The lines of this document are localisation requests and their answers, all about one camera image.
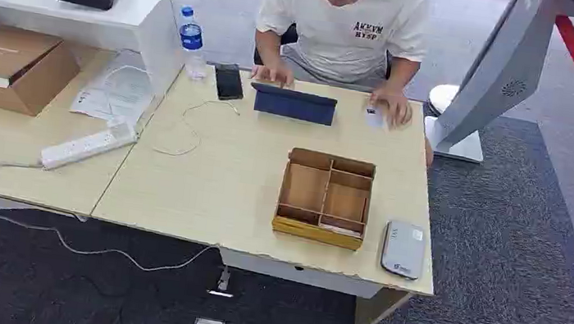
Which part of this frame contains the wooden compartment box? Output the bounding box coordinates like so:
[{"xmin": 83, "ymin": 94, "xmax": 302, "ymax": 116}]
[{"xmin": 269, "ymin": 146, "xmax": 379, "ymax": 253}]

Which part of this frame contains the dark blue tablet case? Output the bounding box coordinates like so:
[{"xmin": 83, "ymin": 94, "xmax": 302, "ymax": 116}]
[{"xmin": 246, "ymin": 81, "xmax": 340, "ymax": 128}]

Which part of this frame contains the white card in box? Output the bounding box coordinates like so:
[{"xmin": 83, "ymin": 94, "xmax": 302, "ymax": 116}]
[{"xmin": 318, "ymin": 222, "xmax": 364, "ymax": 240}]

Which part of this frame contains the person's right hand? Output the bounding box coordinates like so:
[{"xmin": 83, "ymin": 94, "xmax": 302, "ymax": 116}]
[{"xmin": 248, "ymin": 61, "xmax": 296, "ymax": 90}]

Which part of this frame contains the person's hand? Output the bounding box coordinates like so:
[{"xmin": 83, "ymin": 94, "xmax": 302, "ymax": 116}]
[
  {"xmin": 367, "ymin": 87, "xmax": 416, "ymax": 130},
  {"xmin": 248, "ymin": 61, "xmax": 296, "ymax": 90}
]

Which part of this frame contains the small white card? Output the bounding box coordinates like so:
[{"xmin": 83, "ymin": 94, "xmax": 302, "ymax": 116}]
[{"xmin": 362, "ymin": 105, "xmax": 389, "ymax": 130}]

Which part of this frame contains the black smartphone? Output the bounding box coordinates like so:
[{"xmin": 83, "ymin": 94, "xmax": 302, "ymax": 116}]
[{"xmin": 211, "ymin": 62, "xmax": 248, "ymax": 103}]

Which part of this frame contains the person's left hand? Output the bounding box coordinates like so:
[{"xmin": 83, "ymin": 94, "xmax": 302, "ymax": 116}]
[{"xmin": 367, "ymin": 87, "xmax": 416, "ymax": 130}]

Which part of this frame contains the person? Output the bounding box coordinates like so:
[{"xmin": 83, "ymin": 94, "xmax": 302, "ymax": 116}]
[{"xmin": 244, "ymin": 0, "xmax": 435, "ymax": 131}]

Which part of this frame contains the clear water bottle blue label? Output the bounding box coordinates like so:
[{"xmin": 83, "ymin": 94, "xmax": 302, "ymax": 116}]
[{"xmin": 171, "ymin": 4, "xmax": 216, "ymax": 83}]

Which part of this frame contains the white paper sheet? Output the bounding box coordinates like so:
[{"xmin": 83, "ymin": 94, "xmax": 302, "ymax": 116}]
[{"xmin": 68, "ymin": 43, "xmax": 160, "ymax": 128}]

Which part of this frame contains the white power strip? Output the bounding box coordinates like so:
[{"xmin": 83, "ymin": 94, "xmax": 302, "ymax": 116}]
[{"xmin": 38, "ymin": 111, "xmax": 139, "ymax": 182}]

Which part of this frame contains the white kiosk stand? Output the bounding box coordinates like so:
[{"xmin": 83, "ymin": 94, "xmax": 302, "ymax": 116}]
[{"xmin": 419, "ymin": 0, "xmax": 574, "ymax": 176}]

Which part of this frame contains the white shelf unit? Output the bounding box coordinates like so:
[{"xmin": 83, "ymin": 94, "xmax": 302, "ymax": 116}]
[{"xmin": 0, "ymin": 0, "xmax": 194, "ymax": 99}]

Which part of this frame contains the brown cardboard box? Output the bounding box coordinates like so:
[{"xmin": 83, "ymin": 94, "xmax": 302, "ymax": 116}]
[{"xmin": 0, "ymin": 25, "xmax": 86, "ymax": 122}]

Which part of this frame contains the thin white charging cable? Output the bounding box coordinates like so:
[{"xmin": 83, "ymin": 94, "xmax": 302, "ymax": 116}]
[{"xmin": 151, "ymin": 92, "xmax": 243, "ymax": 165}]

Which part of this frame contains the white power cable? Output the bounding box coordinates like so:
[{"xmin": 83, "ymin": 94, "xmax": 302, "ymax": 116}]
[{"xmin": 0, "ymin": 158, "xmax": 230, "ymax": 281}]

